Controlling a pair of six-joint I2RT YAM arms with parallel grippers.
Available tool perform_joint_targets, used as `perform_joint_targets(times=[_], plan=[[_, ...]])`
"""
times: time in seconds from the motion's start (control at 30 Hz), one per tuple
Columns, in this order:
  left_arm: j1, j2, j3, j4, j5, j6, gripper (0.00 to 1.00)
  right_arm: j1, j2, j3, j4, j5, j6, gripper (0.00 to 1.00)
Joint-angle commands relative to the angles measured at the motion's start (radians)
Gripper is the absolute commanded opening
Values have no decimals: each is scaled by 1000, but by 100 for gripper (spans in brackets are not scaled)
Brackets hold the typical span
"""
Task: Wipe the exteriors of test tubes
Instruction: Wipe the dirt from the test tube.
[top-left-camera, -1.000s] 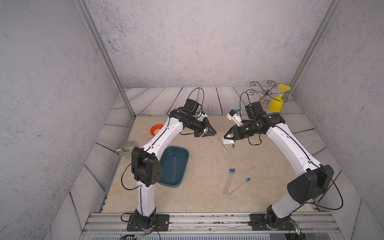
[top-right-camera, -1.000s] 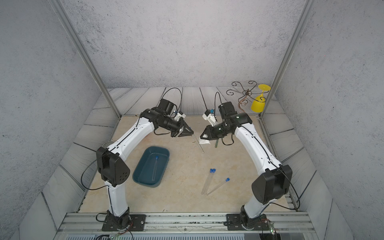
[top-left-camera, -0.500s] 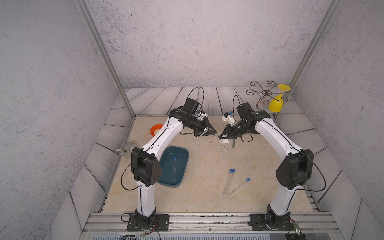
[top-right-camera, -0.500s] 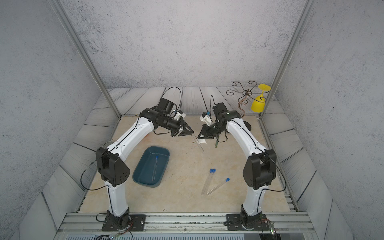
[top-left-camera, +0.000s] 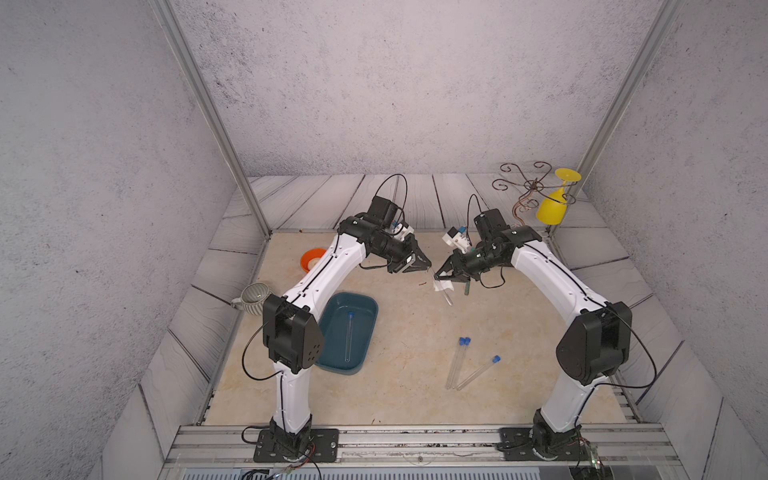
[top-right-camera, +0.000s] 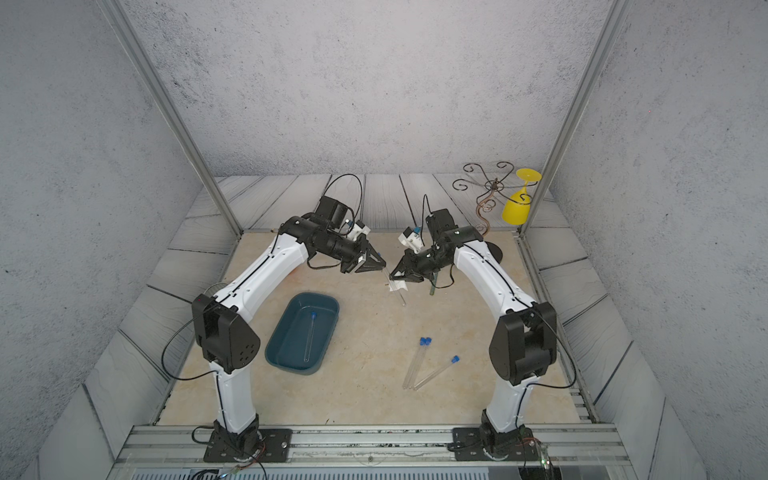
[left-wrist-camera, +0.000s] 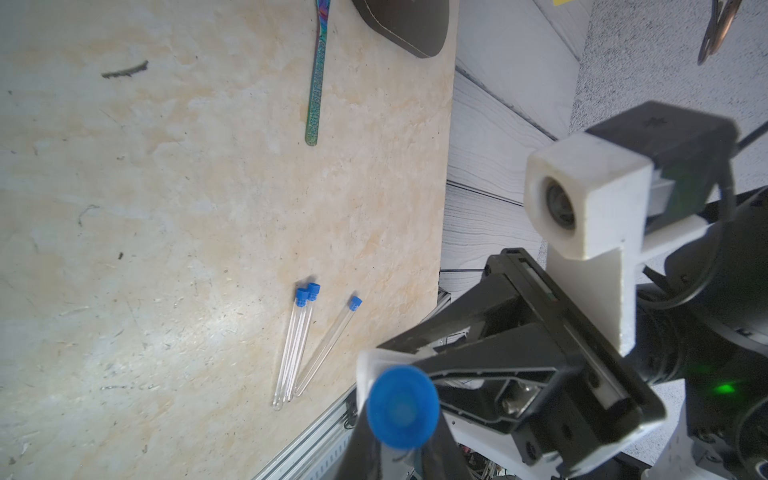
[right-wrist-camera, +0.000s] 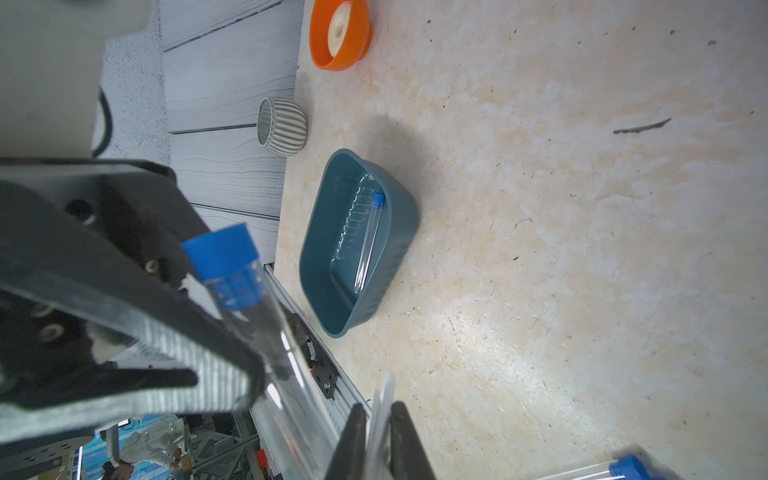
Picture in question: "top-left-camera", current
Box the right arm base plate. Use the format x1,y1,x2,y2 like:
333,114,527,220
495,425,589,462

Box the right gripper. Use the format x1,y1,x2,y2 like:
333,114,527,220
433,246,504,283

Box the teal plastic tray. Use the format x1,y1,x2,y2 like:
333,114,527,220
316,292,379,375

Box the yellow plastic goblet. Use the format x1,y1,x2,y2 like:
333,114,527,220
536,168,582,226

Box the test tube blue cap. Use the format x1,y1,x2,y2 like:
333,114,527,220
455,355,501,391
439,290,454,306
344,311,355,363
444,337,471,390

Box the aluminium front rail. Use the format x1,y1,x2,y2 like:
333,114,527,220
163,424,687,479

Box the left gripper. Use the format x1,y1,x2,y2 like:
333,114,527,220
370,232,432,274

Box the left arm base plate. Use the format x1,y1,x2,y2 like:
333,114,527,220
253,427,340,464

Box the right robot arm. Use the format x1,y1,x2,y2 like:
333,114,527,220
435,226,632,460

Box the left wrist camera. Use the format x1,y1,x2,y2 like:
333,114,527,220
365,195,415,240

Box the black metal cup stand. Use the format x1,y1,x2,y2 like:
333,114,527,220
492,161,561,225

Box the orange bowl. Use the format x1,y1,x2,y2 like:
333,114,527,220
300,248,326,272

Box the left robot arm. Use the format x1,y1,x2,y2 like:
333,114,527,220
262,214,431,453

